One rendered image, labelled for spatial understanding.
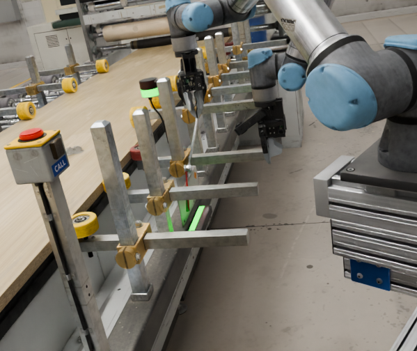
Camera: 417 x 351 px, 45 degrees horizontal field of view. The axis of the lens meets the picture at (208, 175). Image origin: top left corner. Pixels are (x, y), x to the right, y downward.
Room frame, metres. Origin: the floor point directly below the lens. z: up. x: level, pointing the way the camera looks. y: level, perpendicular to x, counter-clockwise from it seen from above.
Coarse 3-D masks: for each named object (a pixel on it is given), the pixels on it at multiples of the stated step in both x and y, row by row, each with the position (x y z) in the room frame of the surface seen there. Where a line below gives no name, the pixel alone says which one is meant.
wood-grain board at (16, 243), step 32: (128, 64) 3.43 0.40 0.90; (160, 64) 3.22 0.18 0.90; (64, 96) 2.74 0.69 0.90; (96, 96) 2.60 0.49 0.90; (128, 96) 2.47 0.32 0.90; (64, 128) 2.08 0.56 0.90; (128, 128) 1.91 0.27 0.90; (0, 160) 1.78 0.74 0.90; (96, 160) 1.60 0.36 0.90; (128, 160) 1.61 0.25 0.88; (0, 192) 1.45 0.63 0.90; (32, 192) 1.41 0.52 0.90; (64, 192) 1.37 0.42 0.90; (96, 192) 1.35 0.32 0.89; (0, 224) 1.22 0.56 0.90; (32, 224) 1.18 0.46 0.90; (0, 256) 1.04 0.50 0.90; (32, 256) 1.01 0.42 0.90; (0, 288) 0.90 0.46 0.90
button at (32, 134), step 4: (32, 128) 0.85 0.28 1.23; (36, 128) 0.84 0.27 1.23; (40, 128) 0.84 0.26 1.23; (24, 132) 0.83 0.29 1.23; (28, 132) 0.83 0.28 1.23; (32, 132) 0.82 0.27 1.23; (36, 132) 0.82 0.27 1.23; (40, 132) 0.82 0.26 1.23; (20, 136) 0.82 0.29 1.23; (24, 136) 0.81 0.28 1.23; (28, 136) 0.81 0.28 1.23; (32, 136) 0.81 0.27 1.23; (36, 136) 0.82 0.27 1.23; (24, 140) 0.82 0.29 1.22; (28, 140) 0.81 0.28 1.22
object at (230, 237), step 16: (80, 240) 1.15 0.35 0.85; (96, 240) 1.14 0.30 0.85; (112, 240) 1.12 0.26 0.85; (144, 240) 1.10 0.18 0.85; (160, 240) 1.09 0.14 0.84; (176, 240) 1.08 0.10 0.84; (192, 240) 1.07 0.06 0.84; (208, 240) 1.06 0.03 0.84; (224, 240) 1.05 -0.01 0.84; (240, 240) 1.04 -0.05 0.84
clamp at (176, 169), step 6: (186, 150) 1.63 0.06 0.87; (186, 156) 1.57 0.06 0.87; (174, 162) 1.54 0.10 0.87; (180, 162) 1.54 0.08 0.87; (186, 162) 1.56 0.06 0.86; (168, 168) 1.54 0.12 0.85; (174, 168) 1.52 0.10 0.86; (180, 168) 1.52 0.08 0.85; (174, 174) 1.53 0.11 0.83; (180, 174) 1.52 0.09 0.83
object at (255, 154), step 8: (224, 152) 1.58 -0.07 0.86; (232, 152) 1.57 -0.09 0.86; (240, 152) 1.55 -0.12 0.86; (248, 152) 1.54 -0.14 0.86; (256, 152) 1.53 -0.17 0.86; (160, 160) 1.61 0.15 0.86; (168, 160) 1.60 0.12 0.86; (192, 160) 1.58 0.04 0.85; (200, 160) 1.57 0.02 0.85; (208, 160) 1.57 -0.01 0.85; (216, 160) 1.56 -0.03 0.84; (224, 160) 1.55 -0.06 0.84; (232, 160) 1.55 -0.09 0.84; (240, 160) 1.54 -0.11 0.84; (248, 160) 1.53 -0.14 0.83; (256, 160) 1.53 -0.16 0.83
